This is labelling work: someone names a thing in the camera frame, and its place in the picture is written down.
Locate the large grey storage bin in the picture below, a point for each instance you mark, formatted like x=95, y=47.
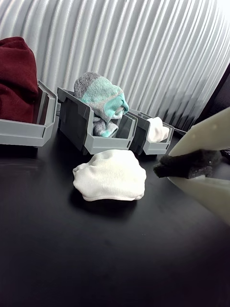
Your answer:
x=24, y=132

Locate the cream gripper left finger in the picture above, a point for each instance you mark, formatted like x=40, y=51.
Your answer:
x=206, y=136

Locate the black computer monitor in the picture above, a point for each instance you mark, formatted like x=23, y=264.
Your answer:
x=222, y=96

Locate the small grey storage bin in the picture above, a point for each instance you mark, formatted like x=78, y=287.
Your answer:
x=155, y=148

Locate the teal and grey sock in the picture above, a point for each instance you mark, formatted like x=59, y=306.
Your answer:
x=100, y=96

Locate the small white sock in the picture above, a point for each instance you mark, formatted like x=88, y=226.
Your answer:
x=157, y=129

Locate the cream gripper right finger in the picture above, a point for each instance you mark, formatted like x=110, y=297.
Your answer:
x=210, y=194

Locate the large white sock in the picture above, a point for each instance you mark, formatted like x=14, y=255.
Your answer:
x=110, y=175

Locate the black keyboard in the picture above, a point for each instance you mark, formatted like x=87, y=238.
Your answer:
x=225, y=157

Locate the dark red sock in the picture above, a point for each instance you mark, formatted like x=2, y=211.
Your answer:
x=16, y=84

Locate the dark-sided grey storage bin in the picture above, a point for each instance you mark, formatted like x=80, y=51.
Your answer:
x=72, y=122

